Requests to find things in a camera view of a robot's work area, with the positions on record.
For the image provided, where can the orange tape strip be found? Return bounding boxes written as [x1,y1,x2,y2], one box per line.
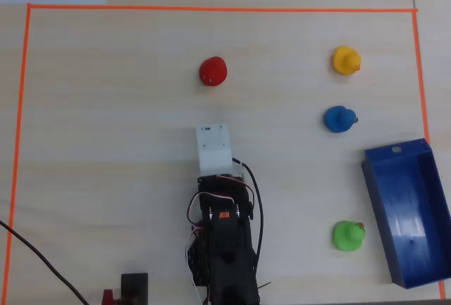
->
[412,9,447,301]
[1,4,33,297]
[27,3,419,14]

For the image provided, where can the white camera housing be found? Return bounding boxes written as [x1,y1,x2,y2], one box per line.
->
[195,123,234,176]

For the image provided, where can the black camera cable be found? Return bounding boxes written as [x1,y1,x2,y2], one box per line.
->
[231,156,265,260]

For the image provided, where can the black and red table clamp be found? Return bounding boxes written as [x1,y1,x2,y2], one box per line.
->
[101,272,149,305]

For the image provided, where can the red rubber duck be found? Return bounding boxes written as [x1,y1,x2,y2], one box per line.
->
[199,56,228,87]

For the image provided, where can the long black cable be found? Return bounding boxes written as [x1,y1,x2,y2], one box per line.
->
[0,219,89,305]

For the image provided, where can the green rubber duck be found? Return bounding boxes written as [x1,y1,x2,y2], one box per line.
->
[332,220,366,251]

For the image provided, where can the blue plastic box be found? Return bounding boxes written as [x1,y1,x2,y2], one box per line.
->
[360,137,451,290]

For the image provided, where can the blue rubber duck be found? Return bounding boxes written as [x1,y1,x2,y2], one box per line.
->
[323,105,359,133]

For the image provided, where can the yellow rubber duck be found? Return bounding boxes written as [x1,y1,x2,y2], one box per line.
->
[332,45,362,75]

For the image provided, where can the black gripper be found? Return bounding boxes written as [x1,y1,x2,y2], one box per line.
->
[197,173,255,221]

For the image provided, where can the red white servo wires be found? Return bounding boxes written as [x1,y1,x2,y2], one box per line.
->
[186,174,255,236]

